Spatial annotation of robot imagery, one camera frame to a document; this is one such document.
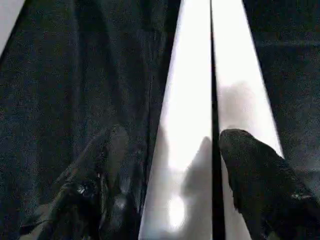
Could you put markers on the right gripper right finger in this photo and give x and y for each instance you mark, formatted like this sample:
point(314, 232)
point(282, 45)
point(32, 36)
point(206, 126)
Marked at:
point(262, 180)

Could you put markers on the black plastic mat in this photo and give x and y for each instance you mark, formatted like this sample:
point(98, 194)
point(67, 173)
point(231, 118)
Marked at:
point(62, 75)

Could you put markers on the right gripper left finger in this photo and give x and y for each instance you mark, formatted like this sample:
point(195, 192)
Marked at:
point(100, 195)

